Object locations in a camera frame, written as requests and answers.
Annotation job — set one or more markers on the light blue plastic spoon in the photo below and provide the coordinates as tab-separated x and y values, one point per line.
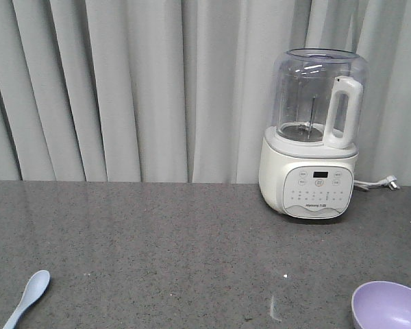
34	289

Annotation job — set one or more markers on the purple plastic bowl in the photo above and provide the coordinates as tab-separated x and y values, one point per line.
381	304

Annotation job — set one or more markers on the white blender with clear jar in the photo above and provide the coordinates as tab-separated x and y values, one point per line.
309	150

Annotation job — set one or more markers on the grey pleated curtain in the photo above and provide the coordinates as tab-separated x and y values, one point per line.
181	91

